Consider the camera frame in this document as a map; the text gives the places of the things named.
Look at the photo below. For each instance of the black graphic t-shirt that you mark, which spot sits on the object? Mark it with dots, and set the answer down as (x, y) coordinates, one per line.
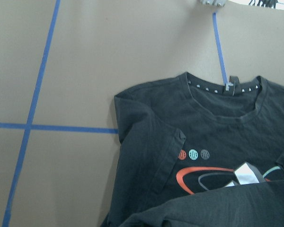
(198, 154)

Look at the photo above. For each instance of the aluminium frame post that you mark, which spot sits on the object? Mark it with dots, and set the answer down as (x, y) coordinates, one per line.
(216, 3)

